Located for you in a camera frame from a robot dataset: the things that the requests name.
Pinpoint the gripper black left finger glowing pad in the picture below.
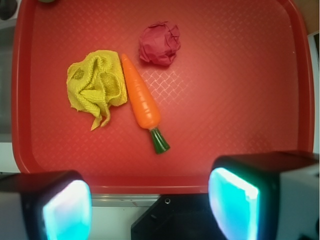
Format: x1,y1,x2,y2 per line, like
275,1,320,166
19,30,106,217
0,170,92,240

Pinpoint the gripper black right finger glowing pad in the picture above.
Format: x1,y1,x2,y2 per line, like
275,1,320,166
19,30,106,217
208,150,320,240

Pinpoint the orange plastic toy carrot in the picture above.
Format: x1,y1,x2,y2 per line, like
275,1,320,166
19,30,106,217
121,53,170,154

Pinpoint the red plastic tray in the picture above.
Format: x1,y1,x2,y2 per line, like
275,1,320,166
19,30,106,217
11,0,314,194

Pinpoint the crumpled yellow cloth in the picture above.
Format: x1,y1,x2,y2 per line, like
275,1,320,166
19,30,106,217
66,50,128,131

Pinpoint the crumpled dark red paper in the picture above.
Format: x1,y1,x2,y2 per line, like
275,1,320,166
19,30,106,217
138,21,181,67

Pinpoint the dark round object top left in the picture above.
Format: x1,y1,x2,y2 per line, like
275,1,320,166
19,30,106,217
0,0,19,21

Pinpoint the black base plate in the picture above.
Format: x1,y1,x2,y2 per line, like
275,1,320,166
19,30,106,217
130,193,226,240

